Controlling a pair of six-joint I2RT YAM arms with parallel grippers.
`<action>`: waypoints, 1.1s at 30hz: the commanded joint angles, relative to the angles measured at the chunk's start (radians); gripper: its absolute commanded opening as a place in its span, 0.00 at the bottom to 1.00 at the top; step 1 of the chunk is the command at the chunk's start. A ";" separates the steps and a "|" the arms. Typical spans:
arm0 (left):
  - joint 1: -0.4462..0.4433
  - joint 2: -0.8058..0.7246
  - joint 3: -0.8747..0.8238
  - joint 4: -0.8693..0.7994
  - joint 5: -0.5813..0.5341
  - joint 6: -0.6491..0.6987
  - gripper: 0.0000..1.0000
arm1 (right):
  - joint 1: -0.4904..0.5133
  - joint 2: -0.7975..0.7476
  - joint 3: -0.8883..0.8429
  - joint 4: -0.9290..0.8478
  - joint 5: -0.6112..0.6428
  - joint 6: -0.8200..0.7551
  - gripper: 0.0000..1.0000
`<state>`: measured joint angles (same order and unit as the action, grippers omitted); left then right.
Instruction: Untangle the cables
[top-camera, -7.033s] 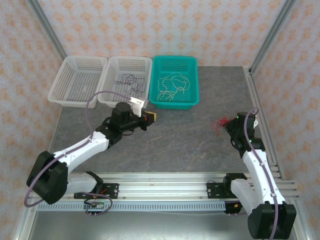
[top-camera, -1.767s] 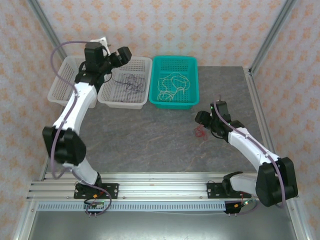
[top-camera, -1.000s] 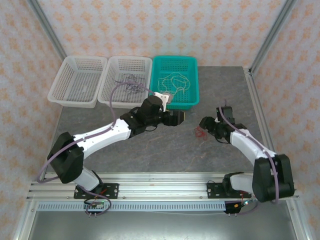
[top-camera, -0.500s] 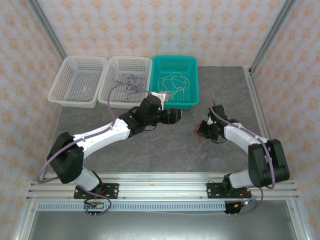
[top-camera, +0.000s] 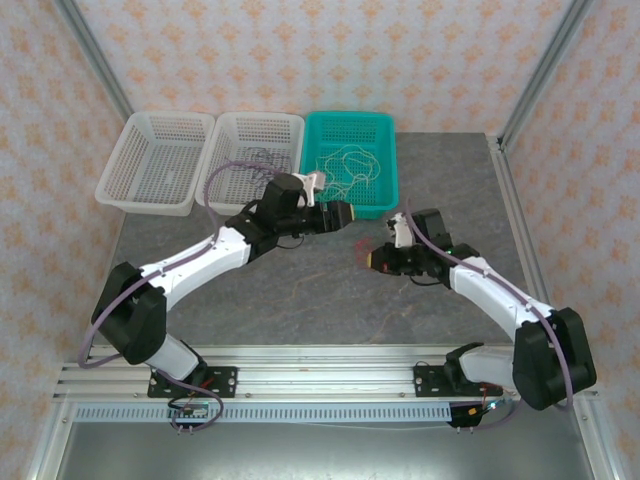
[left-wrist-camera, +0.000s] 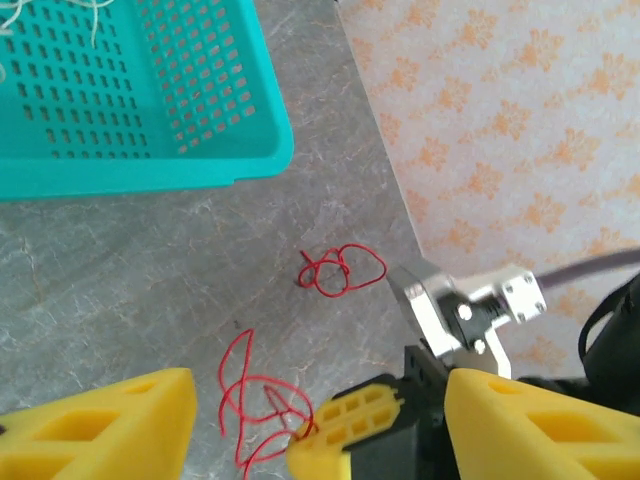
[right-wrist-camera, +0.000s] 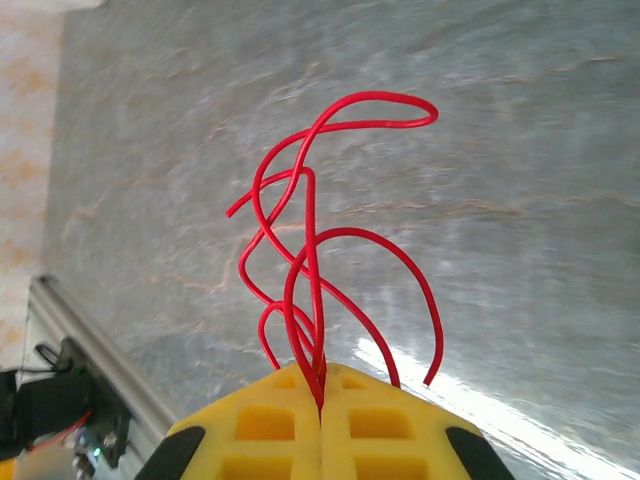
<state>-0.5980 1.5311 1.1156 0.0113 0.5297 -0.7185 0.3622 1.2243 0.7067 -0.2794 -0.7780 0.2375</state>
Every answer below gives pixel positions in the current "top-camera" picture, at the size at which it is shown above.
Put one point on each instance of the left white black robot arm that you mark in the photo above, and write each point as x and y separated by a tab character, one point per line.
200	260

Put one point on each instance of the teal perforated plastic basket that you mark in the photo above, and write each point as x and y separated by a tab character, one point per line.
385	165

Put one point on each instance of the white perforated plastic basket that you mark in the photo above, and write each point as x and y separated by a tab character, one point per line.
235	135
150	160

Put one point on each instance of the right controller circuit board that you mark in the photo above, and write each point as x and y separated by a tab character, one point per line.
472	412

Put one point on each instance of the controller circuit board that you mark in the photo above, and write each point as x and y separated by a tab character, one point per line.
190	411
472	412

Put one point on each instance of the grey metal lower panel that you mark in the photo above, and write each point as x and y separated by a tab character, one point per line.
320	452

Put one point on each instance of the left controller circuit board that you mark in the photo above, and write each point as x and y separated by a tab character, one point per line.
190	411

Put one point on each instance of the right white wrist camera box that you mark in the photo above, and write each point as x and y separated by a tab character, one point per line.
401	231

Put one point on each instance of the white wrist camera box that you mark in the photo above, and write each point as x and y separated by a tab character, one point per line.
312	187
401	231

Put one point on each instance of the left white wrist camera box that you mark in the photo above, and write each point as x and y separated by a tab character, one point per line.
312	187

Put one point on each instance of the aluminium side rail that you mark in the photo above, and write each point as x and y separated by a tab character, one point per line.
515	200

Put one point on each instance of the aluminium mounting rail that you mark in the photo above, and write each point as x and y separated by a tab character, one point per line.
320	372

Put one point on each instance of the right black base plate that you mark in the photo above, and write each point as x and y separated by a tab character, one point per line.
430	382

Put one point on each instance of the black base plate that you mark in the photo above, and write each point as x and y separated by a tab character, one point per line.
222	382
430	382

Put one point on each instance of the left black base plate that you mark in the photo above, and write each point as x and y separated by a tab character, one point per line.
222	382

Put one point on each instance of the right aluminium frame post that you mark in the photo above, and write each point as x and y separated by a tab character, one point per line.
545	70

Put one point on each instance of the aluminium frame post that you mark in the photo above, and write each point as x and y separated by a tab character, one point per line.
95	55
545	70

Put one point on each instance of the left aluminium frame post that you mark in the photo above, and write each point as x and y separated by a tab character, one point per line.
95	55

